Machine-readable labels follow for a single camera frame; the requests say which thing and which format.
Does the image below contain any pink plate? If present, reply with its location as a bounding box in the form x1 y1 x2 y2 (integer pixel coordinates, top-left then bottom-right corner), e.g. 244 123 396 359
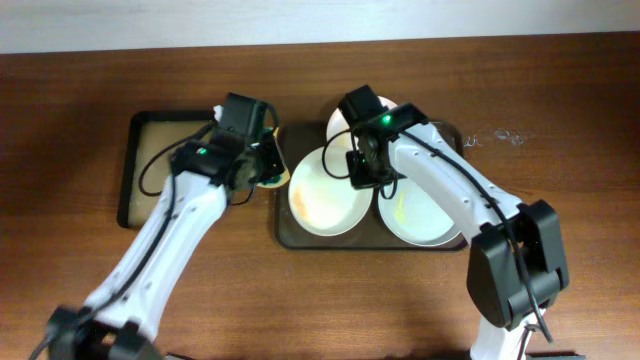
325 95 401 150

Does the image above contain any white plate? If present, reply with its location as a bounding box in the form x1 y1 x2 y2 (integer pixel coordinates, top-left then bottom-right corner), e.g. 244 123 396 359
288 146 373 237

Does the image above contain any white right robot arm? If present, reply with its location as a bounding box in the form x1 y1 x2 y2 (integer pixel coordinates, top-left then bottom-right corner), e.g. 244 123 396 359
338 98 569 359

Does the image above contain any green yellow sponge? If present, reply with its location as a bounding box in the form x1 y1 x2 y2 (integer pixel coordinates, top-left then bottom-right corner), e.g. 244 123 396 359
255 128 290 189

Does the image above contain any dark brown serving tray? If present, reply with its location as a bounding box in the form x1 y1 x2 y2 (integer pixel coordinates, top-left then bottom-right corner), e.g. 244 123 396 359
274 122 467 252

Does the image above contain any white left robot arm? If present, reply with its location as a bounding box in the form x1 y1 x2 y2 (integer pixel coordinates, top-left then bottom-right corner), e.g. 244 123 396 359
30 132 285 359

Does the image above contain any black soapy water tray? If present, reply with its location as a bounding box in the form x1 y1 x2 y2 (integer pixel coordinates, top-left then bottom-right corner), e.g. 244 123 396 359
116 109 221 230

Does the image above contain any light grey plate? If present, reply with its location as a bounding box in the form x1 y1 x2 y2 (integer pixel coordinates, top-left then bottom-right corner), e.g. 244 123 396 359
377 179 461 247

